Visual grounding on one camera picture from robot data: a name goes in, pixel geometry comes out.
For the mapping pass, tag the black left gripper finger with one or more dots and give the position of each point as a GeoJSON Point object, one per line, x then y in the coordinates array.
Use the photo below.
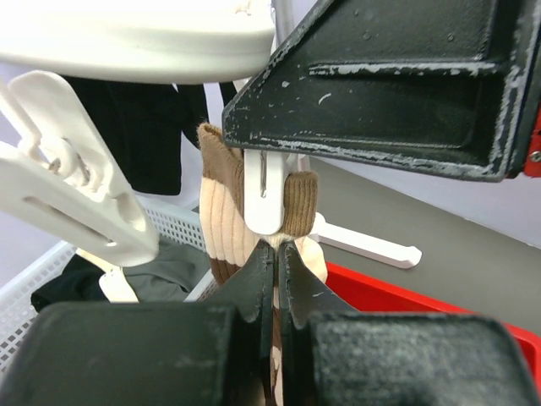
{"type": "Point", "coordinates": [211, 352]}
{"type": "Point", "coordinates": [333, 354]}
{"type": "Point", "coordinates": [445, 88]}

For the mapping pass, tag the brown cream striped sock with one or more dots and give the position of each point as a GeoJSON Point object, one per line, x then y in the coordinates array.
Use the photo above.
{"type": "Point", "coordinates": [220, 220]}

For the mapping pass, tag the white clip hanger frame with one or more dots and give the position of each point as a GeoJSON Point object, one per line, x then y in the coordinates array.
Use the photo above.
{"type": "Point", "coordinates": [183, 42]}

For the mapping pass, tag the red plastic bin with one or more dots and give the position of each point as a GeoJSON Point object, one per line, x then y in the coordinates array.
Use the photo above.
{"type": "Point", "coordinates": [373, 295]}

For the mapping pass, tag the black clothes in basket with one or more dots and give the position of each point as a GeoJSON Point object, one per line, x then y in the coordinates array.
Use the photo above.
{"type": "Point", "coordinates": [171, 276]}

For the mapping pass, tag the white clothes peg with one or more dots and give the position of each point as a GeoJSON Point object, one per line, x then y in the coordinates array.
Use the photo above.
{"type": "Point", "coordinates": [62, 178]}
{"type": "Point", "coordinates": [264, 177]}

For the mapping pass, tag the black sock white stripes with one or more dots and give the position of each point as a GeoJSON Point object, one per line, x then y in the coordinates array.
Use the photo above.
{"type": "Point", "coordinates": [142, 125]}

